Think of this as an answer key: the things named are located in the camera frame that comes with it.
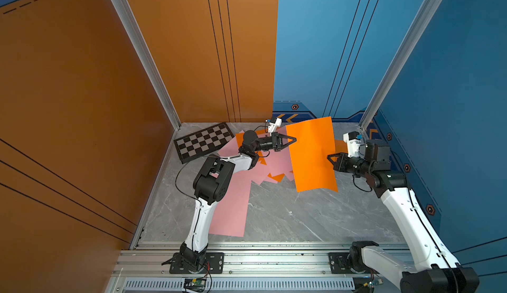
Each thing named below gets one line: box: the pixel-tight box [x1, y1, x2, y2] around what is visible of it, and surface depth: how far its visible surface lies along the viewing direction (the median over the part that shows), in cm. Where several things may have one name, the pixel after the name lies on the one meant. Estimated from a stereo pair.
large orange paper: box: [285, 116, 338, 193], surface depth 83 cm
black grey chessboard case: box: [173, 121, 236, 165], surface depth 111 cm
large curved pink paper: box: [208, 169, 257, 238], surface depth 85 cm
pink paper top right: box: [238, 145, 294, 185], surface depth 99 cm
